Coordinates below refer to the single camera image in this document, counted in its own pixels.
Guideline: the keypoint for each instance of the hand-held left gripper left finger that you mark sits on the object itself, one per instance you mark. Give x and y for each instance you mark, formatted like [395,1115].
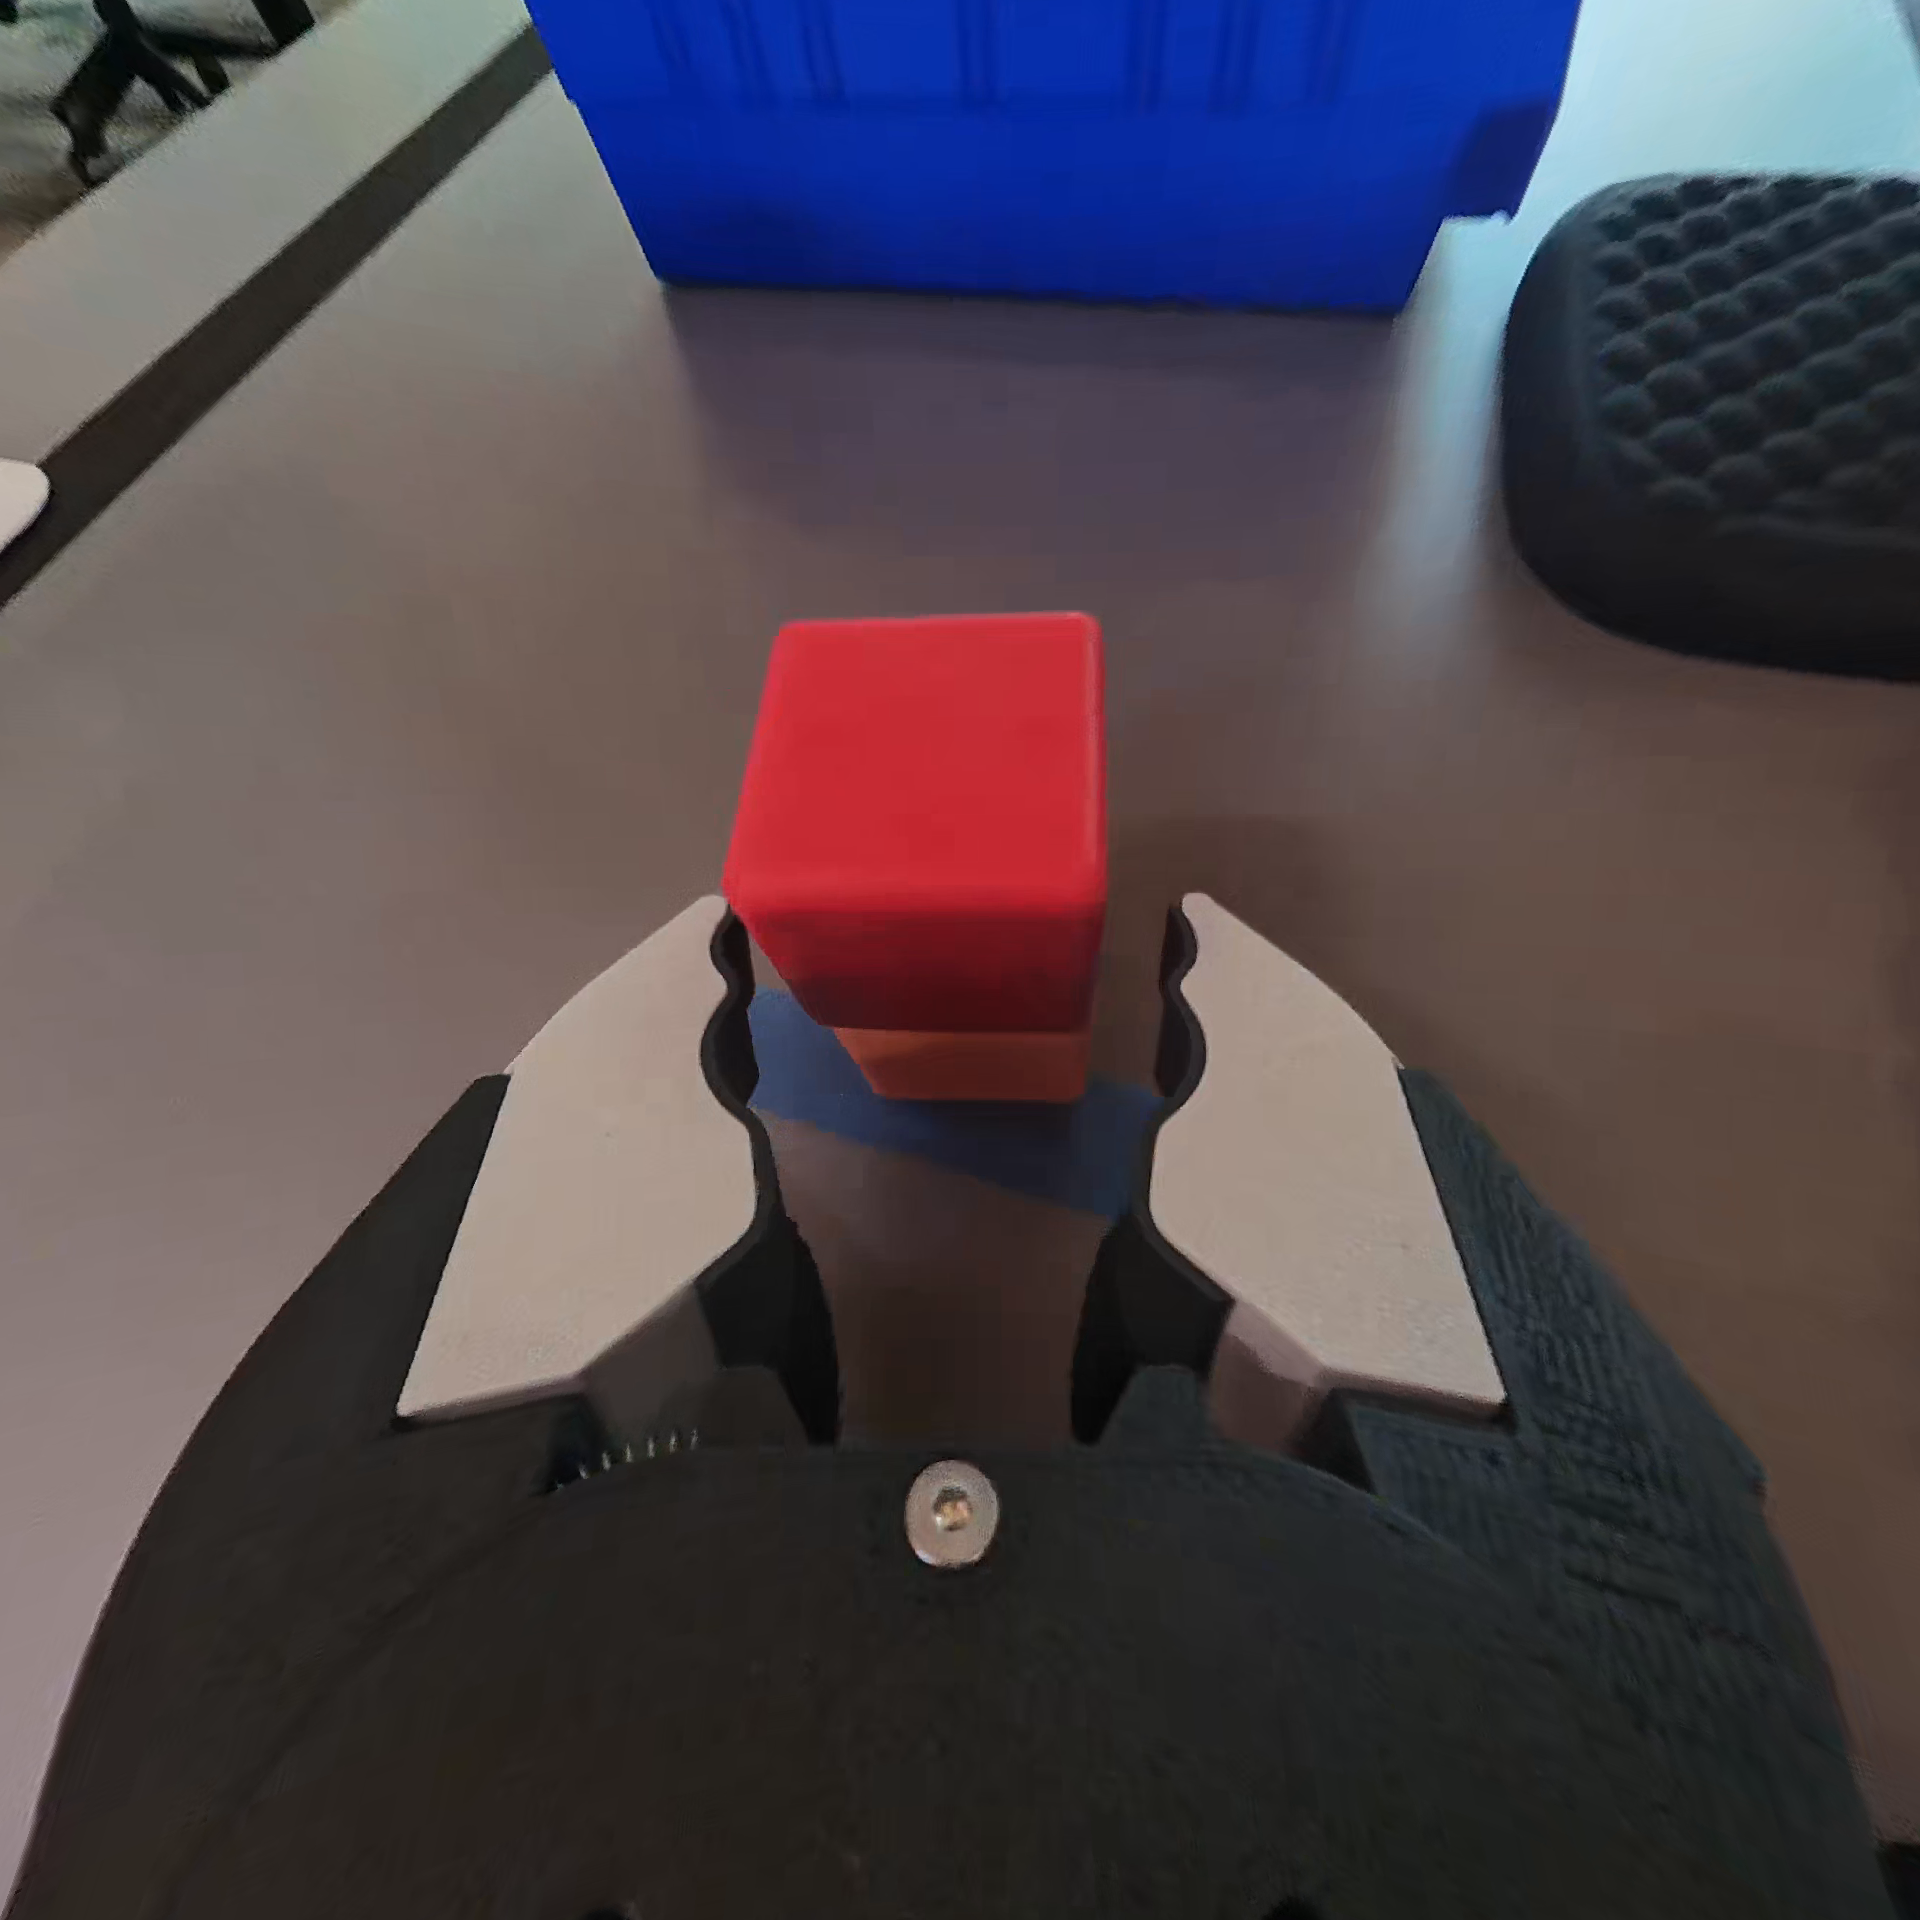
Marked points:
[571,1200]

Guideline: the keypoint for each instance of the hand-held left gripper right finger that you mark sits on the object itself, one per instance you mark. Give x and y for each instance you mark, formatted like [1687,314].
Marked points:
[1322,1200]

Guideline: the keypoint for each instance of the orange foam cube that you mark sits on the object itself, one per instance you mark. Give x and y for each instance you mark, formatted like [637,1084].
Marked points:
[960,1063]

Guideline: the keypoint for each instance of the red foam cube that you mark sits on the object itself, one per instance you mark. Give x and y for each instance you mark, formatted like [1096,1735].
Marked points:
[923,812]

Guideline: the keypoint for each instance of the blue plastic bin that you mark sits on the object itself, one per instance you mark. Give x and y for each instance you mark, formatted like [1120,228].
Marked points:
[1051,151]

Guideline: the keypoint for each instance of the blue tape strip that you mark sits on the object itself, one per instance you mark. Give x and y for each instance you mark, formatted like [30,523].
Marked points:
[990,1134]

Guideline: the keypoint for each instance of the black textured armrest pad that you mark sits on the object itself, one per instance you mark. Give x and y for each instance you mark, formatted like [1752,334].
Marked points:
[1739,421]

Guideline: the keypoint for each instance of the white stand base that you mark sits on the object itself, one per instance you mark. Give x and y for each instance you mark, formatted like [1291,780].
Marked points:
[17,506]

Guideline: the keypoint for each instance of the black office chair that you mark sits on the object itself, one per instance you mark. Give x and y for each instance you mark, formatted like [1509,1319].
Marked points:
[152,47]

